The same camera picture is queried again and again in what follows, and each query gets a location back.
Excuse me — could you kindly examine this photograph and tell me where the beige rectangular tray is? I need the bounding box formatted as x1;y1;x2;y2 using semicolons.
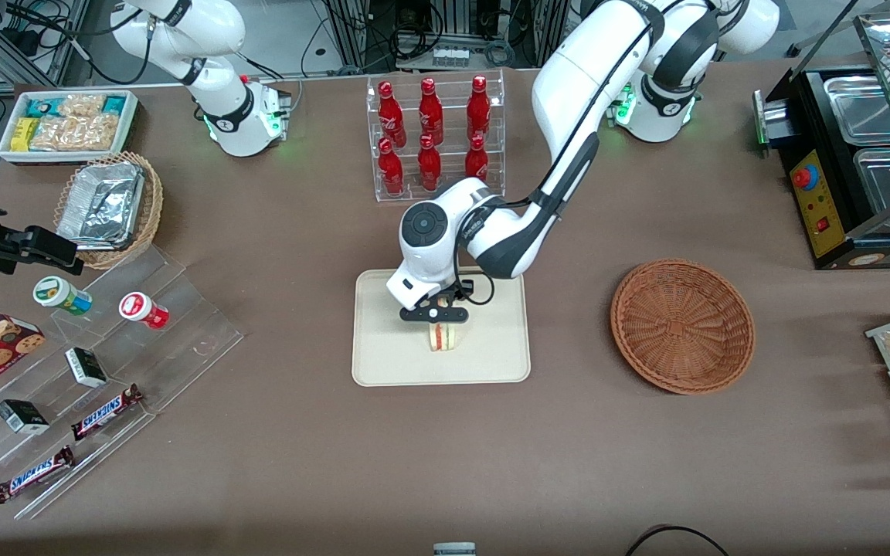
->
352;266;532;387

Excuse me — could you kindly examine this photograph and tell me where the light wicker basket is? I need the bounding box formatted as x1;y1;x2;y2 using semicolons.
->
53;151;165;270

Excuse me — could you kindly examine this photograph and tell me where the brown wicker basket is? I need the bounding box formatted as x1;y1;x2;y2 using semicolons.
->
610;258;756;395

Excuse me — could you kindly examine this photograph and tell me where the green lid yogurt cup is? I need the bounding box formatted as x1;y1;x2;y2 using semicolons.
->
33;276;93;317

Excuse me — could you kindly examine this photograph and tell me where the aluminium foil container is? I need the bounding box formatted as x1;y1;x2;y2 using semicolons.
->
56;161;145;250

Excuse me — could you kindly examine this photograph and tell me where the red lid yogurt cup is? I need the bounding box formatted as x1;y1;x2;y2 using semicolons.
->
119;292;170;331

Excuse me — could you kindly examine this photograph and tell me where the clear acrylic bottle rack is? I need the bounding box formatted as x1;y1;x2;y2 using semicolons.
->
366;68;507;204

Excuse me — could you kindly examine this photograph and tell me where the yellow snack pack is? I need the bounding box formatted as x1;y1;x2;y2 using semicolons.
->
10;117;39;152

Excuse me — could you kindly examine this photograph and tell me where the small black box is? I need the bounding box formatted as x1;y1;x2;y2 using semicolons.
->
0;399;51;436
65;347;109;388

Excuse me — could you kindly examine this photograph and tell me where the large clear cracker bag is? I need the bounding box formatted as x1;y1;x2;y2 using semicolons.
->
31;113;120;152

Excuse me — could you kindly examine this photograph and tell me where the red cola bottle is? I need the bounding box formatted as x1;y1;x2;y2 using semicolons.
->
378;137;406;196
417;134;443;192
466;75;491;141
378;81;405;147
419;77;444;146
464;134;490;183

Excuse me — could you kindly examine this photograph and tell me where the small clear cracker bag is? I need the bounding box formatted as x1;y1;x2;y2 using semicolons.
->
57;93;107;118

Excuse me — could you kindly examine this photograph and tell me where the clear acrylic stepped display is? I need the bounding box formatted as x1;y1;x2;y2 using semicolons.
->
0;246;246;520

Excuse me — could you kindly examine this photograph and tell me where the white plastic snack bin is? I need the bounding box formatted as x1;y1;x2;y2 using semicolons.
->
0;89;140;165

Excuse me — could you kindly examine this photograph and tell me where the Snickers chocolate bar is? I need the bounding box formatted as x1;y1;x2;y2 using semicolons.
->
70;384;144;442
0;446;76;505

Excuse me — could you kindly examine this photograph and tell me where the black food warmer machine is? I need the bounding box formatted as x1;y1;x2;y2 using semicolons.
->
752;9;890;271

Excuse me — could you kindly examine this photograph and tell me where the black cable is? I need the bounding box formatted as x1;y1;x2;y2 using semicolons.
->
625;524;732;556

